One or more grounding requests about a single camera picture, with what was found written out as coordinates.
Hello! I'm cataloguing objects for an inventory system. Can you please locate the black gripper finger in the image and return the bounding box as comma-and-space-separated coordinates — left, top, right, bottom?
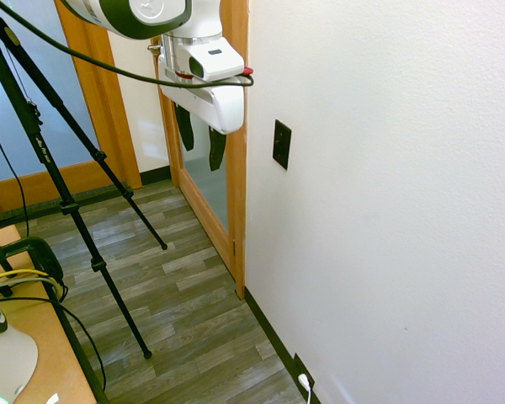
174, 104, 195, 152
207, 125, 228, 173

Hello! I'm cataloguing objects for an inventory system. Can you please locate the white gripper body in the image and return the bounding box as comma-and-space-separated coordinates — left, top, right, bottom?
157, 53, 247, 136

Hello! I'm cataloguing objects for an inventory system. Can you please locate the wooden door with glass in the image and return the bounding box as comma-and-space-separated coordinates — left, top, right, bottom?
150, 0, 250, 300

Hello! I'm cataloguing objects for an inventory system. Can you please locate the black baseboard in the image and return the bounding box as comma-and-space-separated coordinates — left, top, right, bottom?
242, 284, 323, 404

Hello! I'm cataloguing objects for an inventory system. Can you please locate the black C-clamp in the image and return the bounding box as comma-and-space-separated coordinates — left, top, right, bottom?
0, 235, 65, 295

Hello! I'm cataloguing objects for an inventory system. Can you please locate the white plug in outlet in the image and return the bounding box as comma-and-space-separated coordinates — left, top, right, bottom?
292, 352, 316, 393

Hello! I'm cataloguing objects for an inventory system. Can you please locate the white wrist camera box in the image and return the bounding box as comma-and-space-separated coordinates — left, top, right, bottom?
187, 37, 246, 82

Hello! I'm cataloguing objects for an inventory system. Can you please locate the dark light switch plate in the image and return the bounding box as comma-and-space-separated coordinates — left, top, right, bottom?
272, 119, 293, 172

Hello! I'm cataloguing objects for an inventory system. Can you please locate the wooden frosted glass door frame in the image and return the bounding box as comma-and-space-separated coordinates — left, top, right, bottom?
0, 0, 143, 214

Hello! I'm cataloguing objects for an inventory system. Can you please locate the black camera cable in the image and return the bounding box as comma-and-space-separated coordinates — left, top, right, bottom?
0, 0, 256, 89

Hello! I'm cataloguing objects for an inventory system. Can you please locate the black camera tripod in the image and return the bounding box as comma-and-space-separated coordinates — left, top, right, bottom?
0, 0, 169, 360

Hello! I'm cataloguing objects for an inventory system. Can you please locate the black hanging tripod cable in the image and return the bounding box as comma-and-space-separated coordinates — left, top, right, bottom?
0, 108, 31, 239

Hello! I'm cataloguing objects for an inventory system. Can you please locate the black thin cable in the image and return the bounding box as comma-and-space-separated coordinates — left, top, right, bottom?
0, 284, 107, 392

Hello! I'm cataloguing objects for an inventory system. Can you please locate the grey cable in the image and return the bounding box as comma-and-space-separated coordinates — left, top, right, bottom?
0, 274, 64, 300

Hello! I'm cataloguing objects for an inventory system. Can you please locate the yellow cable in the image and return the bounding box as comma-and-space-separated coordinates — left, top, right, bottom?
0, 268, 65, 302

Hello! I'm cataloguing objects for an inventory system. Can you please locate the white plug with cable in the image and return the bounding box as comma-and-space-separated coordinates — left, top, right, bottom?
296, 372, 314, 404

